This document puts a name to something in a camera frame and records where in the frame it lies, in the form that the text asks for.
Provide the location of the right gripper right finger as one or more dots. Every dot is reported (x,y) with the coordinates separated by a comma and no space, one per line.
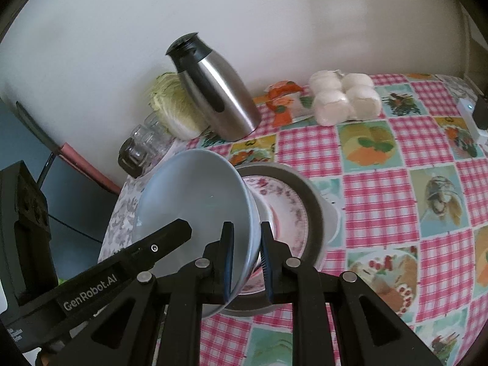
(281,280)

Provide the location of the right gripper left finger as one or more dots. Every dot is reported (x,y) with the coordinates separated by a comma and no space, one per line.
(216,286)

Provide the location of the floral rim round plate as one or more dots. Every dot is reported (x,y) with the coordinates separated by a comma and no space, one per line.
(281,206)

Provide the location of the stainless steel round pan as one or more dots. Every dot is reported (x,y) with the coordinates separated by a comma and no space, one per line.
(315,249)

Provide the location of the light blue bowl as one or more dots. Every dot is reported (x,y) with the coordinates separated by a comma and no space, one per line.
(203,188)

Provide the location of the left hand with glove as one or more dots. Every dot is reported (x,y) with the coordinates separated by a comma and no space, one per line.
(48,353)

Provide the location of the white rectangular floral dish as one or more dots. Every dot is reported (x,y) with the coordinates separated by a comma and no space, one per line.
(332,221)

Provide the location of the grey floral cloth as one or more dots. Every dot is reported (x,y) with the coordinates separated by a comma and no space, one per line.
(123,220)

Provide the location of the clear glass jars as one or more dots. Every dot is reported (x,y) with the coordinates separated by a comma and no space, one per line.
(145,147)

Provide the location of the napa cabbage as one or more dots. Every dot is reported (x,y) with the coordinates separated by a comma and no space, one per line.
(175,109)

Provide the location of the checkered fruit tablecloth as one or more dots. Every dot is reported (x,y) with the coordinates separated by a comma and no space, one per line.
(411,187)

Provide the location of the stainless steel thermos jug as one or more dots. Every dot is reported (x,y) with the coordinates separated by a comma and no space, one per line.
(215,88)

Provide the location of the orange snack packet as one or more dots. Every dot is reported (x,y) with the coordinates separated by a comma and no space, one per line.
(288,103)

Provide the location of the bag of steamed buns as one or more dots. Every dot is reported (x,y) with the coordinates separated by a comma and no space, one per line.
(343,97)

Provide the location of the black power adapter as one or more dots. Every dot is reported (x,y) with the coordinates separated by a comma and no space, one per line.
(480,112)

